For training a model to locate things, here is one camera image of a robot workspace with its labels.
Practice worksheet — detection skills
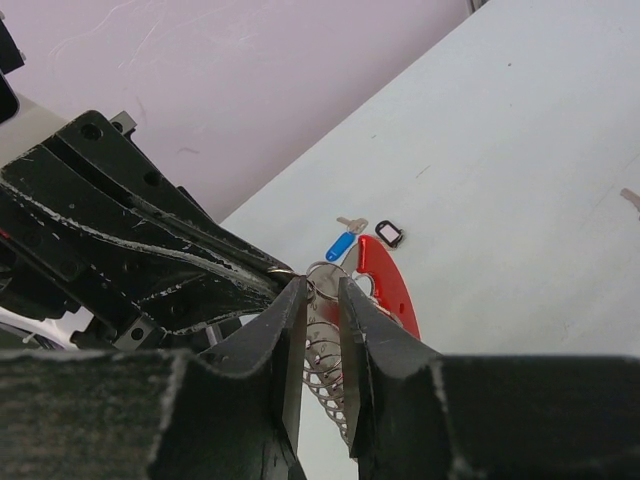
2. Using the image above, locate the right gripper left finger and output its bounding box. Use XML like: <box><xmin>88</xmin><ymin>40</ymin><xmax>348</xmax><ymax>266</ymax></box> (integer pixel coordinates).
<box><xmin>1</xmin><ymin>278</ymin><xmax>306</xmax><ymax>479</ymax></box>

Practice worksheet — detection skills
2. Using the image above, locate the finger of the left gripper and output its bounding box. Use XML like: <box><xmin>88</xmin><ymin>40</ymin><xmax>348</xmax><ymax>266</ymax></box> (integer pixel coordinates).
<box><xmin>1</xmin><ymin>110</ymin><xmax>293</xmax><ymax>280</ymax></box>
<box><xmin>1</xmin><ymin>185</ymin><xmax>280</xmax><ymax>335</ymax></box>

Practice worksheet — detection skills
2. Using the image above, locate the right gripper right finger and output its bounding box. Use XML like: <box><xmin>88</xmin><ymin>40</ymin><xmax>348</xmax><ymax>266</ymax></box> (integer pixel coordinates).
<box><xmin>342</xmin><ymin>286</ymin><xmax>639</xmax><ymax>479</ymax></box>

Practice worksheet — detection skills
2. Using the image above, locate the red handled keyring holder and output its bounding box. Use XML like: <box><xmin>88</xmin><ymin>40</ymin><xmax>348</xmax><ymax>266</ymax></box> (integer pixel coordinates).
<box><xmin>303</xmin><ymin>235</ymin><xmax>421</xmax><ymax>444</ymax></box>

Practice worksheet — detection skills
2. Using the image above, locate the key with solid blue tag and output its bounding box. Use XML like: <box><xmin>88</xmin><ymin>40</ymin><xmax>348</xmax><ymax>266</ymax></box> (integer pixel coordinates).
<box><xmin>325</xmin><ymin>217</ymin><xmax>369</xmax><ymax>262</ymax></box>

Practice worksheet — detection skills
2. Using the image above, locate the key with black tag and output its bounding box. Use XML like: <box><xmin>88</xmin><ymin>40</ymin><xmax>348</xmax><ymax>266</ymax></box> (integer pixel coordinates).
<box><xmin>374</xmin><ymin>220</ymin><xmax>405</xmax><ymax>249</ymax></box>

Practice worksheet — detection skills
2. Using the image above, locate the key with yellow tag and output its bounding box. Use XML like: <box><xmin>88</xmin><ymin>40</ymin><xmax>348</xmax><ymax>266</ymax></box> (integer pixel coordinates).
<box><xmin>620</xmin><ymin>188</ymin><xmax>640</xmax><ymax>213</ymax></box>

